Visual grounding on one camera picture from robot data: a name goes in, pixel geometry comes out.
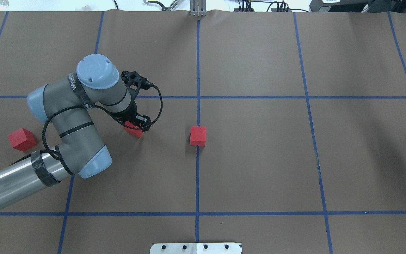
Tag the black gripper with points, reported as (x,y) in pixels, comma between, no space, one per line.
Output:
(131,115)

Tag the red cube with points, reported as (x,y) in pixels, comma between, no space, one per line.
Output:
(134,132)
(22,139)

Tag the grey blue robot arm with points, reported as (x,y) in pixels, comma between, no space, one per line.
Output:
(72,143)

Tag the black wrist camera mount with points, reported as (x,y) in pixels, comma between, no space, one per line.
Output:
(135,82)

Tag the aluminium frame post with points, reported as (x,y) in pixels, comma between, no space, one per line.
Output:
(198,8)

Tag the white pedestal column base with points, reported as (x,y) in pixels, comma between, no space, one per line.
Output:
(197,248)

